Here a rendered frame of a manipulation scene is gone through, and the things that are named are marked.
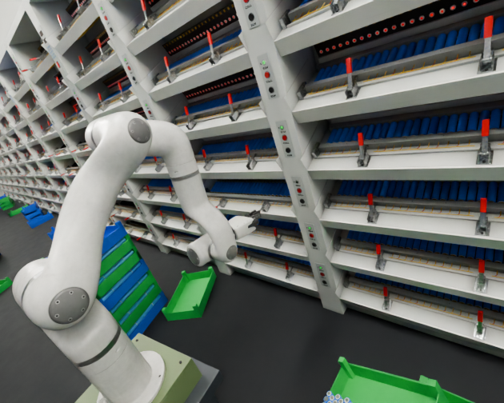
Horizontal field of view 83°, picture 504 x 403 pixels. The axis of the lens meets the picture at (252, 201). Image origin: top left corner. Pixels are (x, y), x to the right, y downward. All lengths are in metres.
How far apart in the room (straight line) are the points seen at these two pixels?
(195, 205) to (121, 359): 0.44
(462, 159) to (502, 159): 0.07
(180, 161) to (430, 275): 0.83
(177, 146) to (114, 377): 0.60
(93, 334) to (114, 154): 0.41
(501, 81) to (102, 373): 1.05
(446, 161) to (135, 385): 0.95
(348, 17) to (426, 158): 0.38
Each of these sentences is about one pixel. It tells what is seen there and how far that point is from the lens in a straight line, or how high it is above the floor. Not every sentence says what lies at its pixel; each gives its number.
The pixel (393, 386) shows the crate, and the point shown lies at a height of 0.05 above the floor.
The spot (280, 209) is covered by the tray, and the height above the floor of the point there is 0.49.
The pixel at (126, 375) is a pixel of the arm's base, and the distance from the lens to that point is 0.88.
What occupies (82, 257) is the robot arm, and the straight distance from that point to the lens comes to 0.71.
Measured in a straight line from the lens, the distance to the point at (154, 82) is 1.41.
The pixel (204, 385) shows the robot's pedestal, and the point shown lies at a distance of 0.97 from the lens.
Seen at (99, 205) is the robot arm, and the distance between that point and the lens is 0.73.
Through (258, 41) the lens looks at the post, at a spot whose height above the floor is 1.07.
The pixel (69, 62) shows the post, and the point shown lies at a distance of 2.07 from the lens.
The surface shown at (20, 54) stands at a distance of 2.77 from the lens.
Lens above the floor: 1.02
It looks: 24 degrees down
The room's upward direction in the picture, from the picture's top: 20 degrees counter-clockwise
